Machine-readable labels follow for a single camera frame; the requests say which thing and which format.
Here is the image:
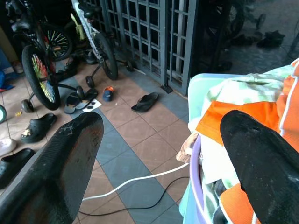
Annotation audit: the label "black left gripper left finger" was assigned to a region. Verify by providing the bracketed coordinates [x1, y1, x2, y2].
[0, 112, 104, 224]

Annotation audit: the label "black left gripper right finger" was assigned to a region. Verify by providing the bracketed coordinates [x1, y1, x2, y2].
[220, 110, 299, 224]

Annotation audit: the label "plain black clog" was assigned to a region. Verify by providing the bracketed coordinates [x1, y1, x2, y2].
[0, 147, 36, 189]

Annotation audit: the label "black clog with charms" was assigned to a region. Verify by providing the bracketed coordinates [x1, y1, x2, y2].
[20, 112, 58, 144]

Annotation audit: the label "orange white garment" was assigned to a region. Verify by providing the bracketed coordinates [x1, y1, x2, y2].
[195, 59, 299, 224]

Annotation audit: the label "white shoe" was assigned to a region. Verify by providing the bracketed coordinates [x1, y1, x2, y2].
[0, 138, 17, 157]

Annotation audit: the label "purple laundry basket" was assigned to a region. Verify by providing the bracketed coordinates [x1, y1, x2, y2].
[189, 134, 208, 224]

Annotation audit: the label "dark slippers pair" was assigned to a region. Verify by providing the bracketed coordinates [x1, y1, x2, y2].
[63, 88, 99, 115]

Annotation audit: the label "green white patterned cloth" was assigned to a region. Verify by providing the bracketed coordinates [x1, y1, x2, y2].
[188, 63, 297, 131]

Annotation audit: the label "brown patterned cloth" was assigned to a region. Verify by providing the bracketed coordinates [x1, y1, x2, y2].
[175, 132, 199, 163]

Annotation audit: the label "blue orange kids shoe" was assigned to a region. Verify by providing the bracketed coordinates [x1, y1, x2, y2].
[102, 85, 115, 103]

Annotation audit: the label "black kids bicycle colourful spokes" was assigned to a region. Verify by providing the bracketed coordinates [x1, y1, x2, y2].
[5, 0, 85, 113]

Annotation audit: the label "black flip-flop sandal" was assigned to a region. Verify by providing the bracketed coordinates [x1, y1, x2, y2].
[131, 91, 159, 113]

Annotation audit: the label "dark shoes pile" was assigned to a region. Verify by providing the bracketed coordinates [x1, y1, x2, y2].
[233, 29, 286, 49]

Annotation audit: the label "white kids bicycle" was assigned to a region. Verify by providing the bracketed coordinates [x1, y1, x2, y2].
[64, 0, 136, 89]

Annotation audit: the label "grey metal grille gate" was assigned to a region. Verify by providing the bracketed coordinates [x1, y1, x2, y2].
[88, 0, 199, 96]

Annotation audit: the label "white power cable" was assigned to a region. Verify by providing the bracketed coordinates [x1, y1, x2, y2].
[82, 162, 190, 202]

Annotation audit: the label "black power cable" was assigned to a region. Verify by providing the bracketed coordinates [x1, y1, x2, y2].
[78, 176, 190, 216]

